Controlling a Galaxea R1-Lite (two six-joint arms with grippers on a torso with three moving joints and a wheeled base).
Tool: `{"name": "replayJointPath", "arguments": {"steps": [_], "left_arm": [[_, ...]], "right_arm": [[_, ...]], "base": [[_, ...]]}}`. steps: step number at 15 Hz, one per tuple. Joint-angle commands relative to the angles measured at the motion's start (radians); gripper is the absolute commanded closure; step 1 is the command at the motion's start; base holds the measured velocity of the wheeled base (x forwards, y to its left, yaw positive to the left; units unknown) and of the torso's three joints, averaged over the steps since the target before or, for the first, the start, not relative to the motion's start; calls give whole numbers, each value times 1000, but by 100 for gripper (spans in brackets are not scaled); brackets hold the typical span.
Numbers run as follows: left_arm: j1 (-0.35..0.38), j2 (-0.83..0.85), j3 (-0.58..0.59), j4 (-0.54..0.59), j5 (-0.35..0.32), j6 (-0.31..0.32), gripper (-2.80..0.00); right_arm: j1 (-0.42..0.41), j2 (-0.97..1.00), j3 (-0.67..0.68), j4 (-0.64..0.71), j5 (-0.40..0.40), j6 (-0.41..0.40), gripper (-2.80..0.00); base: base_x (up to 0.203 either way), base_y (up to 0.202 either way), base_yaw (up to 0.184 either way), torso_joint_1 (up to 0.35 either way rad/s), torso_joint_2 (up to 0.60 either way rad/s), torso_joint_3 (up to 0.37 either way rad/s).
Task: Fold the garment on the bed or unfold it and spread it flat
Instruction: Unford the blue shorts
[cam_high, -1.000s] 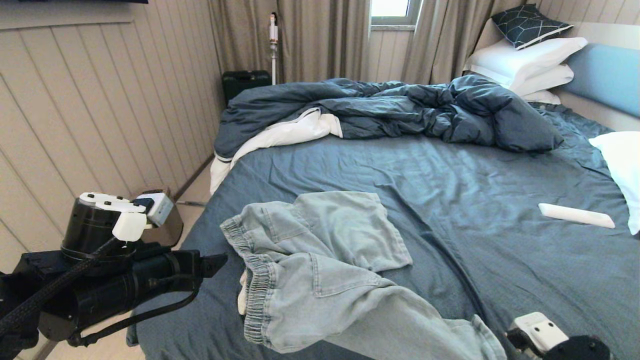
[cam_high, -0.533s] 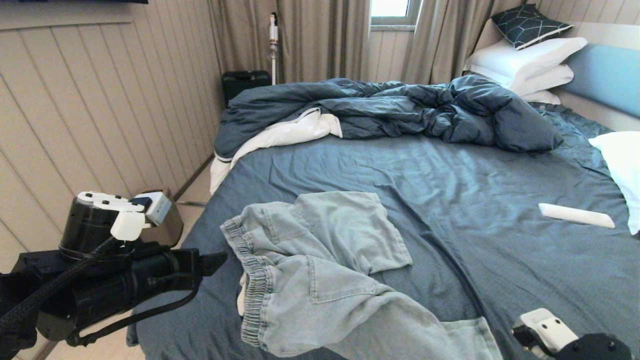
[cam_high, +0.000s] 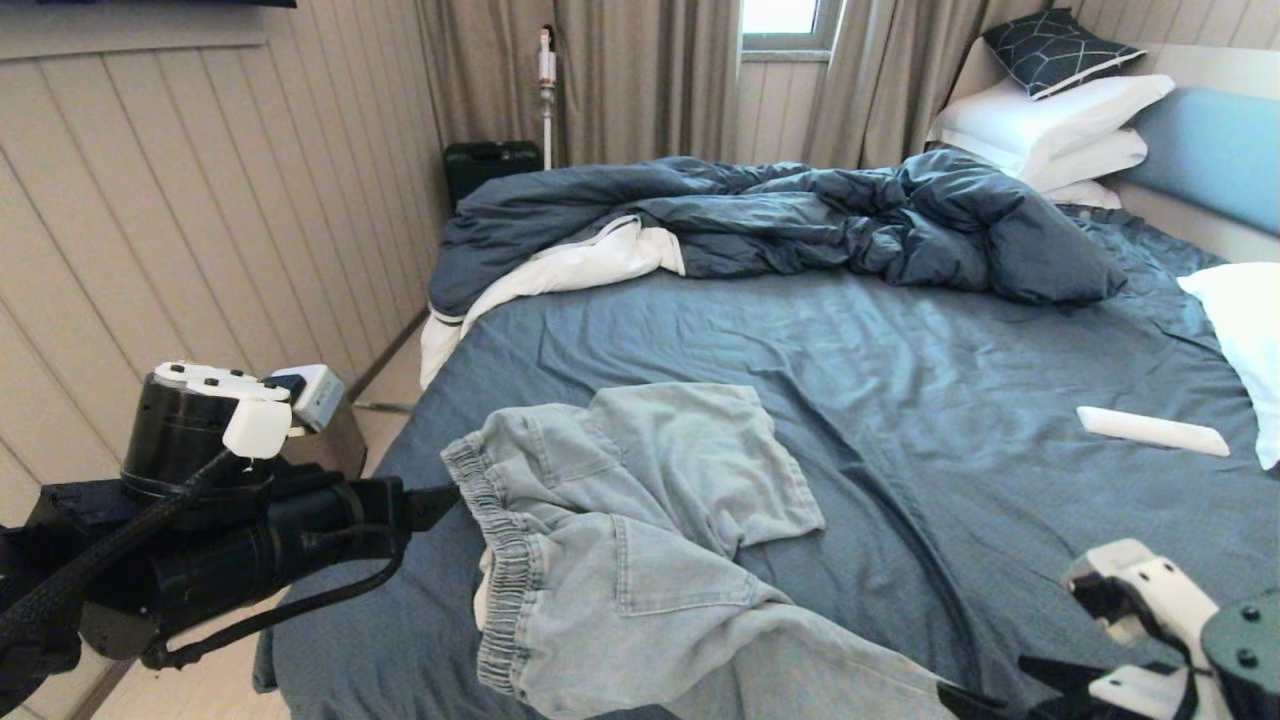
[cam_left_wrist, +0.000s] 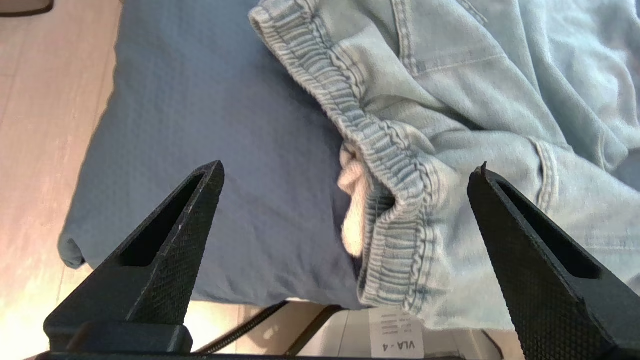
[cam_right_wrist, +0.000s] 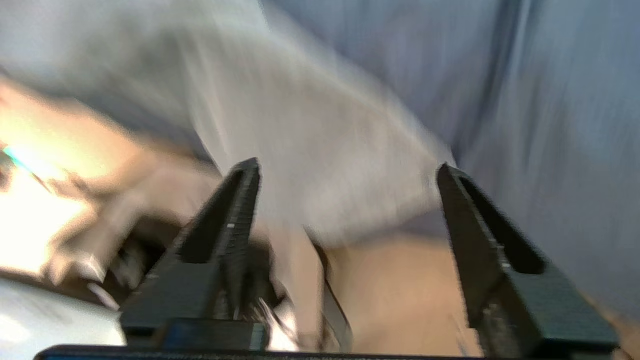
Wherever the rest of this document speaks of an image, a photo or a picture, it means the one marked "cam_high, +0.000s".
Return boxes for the light blue denim shorts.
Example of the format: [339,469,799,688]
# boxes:
[440,382,1001,720]

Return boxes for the brown trash bin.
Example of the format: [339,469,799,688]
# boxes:
[285,398,369,481]

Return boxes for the long white remote control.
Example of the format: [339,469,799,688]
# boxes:
[1076,405,1232,458]

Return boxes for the blue bed sheet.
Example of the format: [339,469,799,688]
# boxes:
[252,208,1280,720]

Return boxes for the black hard suitcase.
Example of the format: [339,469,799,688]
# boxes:
[443,140,544,214]

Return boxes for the plump white pillow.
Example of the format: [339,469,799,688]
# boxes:
[1178,262,1280,471]

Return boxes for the white stick vacuum cleaner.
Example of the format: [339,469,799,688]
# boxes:
[537,25,558,171]

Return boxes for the wide beige curtain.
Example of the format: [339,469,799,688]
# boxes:
[415,0,743,169]

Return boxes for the dark blue white-lined duvet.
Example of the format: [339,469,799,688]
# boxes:
[418,152,1131,389]

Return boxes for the small white pillow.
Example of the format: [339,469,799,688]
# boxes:
[1038,180,1122,211]

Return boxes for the flat white pillow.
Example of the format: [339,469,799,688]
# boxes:
[1018,128,1149,196]

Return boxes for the light blue padded headboard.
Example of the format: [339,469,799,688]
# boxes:
[1128,86,1280,239]

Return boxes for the large white pillow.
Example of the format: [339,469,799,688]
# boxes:
[928,73,1177,182]

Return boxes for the narrow beige curtain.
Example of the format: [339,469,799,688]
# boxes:
[803,0,1001,171]

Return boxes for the dark geometric patterned cushion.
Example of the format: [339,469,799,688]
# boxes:
[982,7,1149,101]

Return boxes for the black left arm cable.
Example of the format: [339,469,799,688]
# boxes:
[0,450,409,671]

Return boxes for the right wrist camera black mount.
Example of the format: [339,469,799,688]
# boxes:
[1063,538,1280,720]

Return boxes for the left wrist camera white cap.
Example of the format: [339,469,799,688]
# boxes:
[120,361,347,501]

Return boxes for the beige bed frame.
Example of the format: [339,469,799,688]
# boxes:
[950,40,1280,266]

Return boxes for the window with grey frame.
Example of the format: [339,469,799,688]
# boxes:
[742,0,846,59]

